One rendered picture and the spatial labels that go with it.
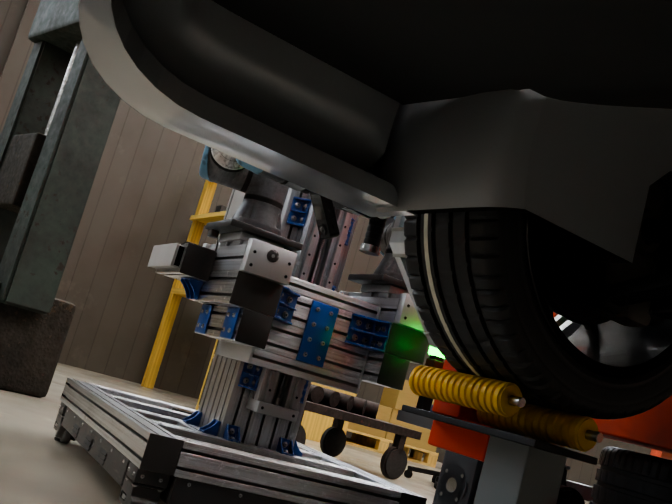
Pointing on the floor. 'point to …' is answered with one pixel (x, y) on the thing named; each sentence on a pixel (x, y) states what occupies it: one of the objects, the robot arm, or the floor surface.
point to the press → (46, 191)
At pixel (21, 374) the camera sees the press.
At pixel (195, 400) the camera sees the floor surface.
